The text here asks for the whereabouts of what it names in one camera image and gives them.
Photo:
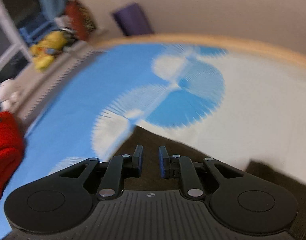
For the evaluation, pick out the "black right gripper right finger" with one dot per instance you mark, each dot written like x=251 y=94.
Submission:
x=181 y=167

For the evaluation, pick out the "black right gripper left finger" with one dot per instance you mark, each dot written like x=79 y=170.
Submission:
x=118 y=169

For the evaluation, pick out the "dark brown corduroy pants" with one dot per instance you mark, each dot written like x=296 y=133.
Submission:
x=151 y=173

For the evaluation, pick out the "blue white patterned bed sheet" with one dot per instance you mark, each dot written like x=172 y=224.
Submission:
x=233 y=107

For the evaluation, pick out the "red folded garment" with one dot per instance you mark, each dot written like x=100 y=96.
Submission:
x=11 y=148

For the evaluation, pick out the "white window sill ledge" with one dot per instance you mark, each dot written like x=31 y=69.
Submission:
x=38 y=88

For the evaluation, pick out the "white plush toy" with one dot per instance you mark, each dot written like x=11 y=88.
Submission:
x=10 y=94

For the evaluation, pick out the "yellow plush toy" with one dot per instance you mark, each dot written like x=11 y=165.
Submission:
x=46 y=50

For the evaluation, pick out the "red brown plush toy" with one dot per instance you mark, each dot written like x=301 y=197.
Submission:
x=81 y=19

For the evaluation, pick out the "purple box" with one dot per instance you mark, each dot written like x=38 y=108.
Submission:
x=132 y=20

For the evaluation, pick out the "wooden bed frame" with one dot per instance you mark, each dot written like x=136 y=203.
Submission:
x=229 y=43

